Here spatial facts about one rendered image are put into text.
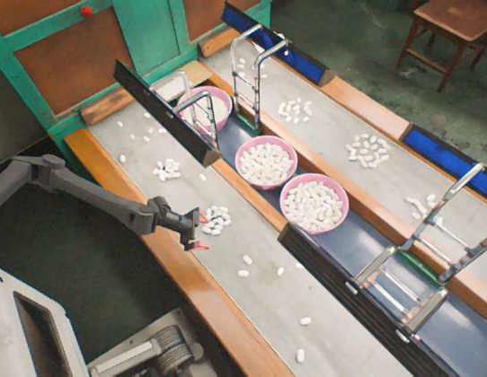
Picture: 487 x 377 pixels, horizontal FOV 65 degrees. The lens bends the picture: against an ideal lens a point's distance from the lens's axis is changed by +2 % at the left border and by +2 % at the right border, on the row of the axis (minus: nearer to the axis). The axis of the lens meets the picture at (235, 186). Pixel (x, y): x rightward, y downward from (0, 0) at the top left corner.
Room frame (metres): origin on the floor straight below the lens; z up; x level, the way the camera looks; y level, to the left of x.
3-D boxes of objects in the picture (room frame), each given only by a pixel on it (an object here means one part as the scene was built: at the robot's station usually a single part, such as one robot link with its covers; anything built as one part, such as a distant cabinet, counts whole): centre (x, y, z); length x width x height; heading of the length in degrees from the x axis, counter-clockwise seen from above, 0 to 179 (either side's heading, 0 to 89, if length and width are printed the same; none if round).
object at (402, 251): (0.49, -0.71, 0.90); 0.20 x 0.19 x 0.45; 35
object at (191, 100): (1.06, 0.17, 0.90); 0.20 x 0.19 x 0.45; 35
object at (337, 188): (0.73, -0.30, 0.72); 0.27 x 0.27 x 0.10
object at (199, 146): (1.02, 0.24, 1.08); 0.62 x 0.08 x 0.07; 35
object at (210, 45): (1.73, -0.02, 0.83); 0.30 x 0.06 x 0.07; 125
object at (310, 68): (1.34, -0.22, 1.08); 0.62 x 0.08 x 0.07; 35
